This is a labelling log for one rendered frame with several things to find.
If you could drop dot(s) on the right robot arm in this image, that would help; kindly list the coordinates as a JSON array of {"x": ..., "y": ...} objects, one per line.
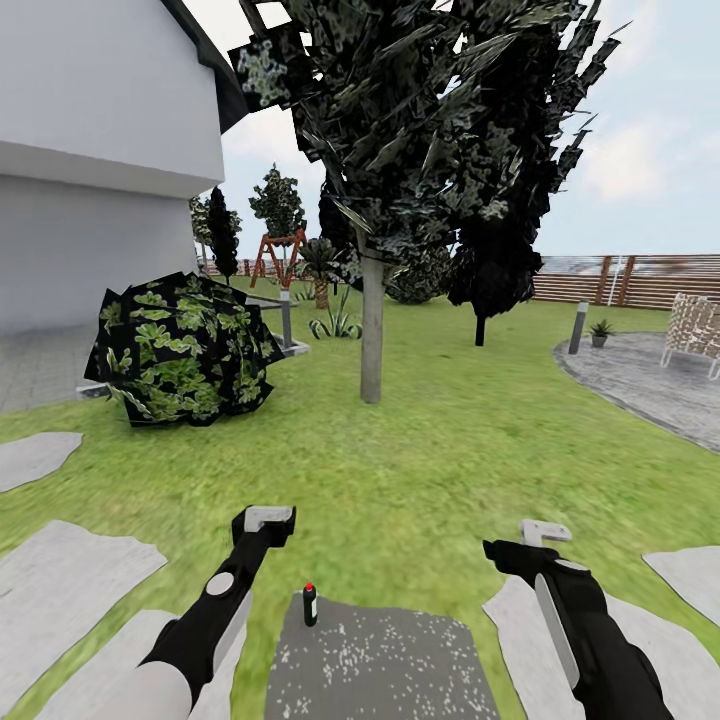
[{"x": 613, "y": 680}]

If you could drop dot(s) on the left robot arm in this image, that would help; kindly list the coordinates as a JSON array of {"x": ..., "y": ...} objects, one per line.
[{"x": 190, "y": 649}]

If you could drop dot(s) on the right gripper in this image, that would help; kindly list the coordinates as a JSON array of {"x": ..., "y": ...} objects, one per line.
[{"x": 512, "y": 558}]

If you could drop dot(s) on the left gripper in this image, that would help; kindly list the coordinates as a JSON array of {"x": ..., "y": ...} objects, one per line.
[{"x": 271, "y": 535}]

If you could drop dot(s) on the garden chair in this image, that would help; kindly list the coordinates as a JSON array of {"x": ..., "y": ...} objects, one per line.
[{"x": 694, "y": 326}]

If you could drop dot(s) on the pot plant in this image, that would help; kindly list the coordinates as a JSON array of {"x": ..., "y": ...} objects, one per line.
[{"x": 599, "y": 333}]

